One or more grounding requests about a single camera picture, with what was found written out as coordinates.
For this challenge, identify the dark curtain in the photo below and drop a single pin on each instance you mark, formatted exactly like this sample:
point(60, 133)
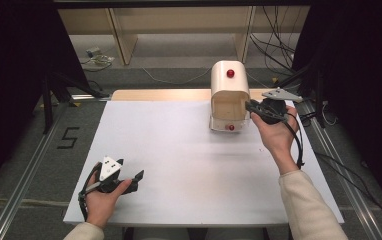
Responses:
point(362, 83)
point(12, 83)

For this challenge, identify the light wooden shelf unit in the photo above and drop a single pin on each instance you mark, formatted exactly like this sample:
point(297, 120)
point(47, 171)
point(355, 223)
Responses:
point(179, 20)

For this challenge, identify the wooden table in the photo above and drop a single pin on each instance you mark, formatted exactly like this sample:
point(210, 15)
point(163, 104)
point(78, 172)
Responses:
point(165, 94)

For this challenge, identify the white table cover board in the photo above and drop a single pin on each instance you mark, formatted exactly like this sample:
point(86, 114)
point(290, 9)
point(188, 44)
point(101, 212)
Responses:
point(185, 166)

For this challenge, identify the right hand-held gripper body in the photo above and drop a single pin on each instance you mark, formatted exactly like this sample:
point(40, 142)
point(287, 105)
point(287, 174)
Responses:
point(272, 106)

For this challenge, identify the person's right hand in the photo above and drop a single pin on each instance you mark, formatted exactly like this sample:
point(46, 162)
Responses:
point(275, 140)

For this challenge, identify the person's left hand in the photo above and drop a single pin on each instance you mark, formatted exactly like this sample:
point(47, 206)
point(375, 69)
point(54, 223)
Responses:
point(100, 205)

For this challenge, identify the black metal stand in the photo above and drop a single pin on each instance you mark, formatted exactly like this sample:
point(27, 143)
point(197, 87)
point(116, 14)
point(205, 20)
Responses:
point(319, 93)

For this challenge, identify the cream drawer with red knob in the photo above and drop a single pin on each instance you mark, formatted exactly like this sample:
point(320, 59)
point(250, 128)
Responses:
point(229, 111)

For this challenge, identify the black tripod stand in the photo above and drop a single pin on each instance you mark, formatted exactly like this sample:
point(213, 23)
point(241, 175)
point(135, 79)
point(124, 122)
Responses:
point(48, 100)

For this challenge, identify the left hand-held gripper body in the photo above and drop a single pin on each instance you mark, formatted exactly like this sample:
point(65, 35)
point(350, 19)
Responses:
point(109, 168)

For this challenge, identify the aluminium floor rail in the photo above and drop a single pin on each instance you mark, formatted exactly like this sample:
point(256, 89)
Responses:
point(22, 186)
point(342, 180)

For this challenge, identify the cream roll-top drawer cabinet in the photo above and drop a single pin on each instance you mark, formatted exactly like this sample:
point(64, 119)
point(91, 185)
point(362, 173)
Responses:
point(229, 83)

